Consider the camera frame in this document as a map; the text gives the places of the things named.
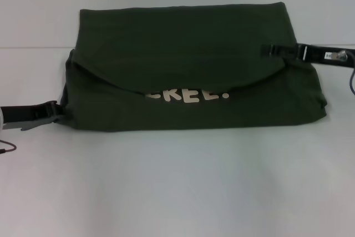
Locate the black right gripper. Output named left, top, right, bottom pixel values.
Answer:
left=260, top=42, right=355, bottom=69

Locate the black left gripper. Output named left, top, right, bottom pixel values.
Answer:
left=0, top=100, right=68, bottom=125

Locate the dark green t-shirt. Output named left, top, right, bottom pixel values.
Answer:
left=62, top=2, right=330, bottom=133

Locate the metal right wrist connector plug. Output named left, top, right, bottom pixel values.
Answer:
left=332, top=49, right=348, bottom=62

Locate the dark red left arm cable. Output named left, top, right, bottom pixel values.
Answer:
left=0, top=142, right=18, bottom=155

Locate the dark right arm cable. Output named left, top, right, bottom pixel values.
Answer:
left=348, top=51, right=355, bottom=97

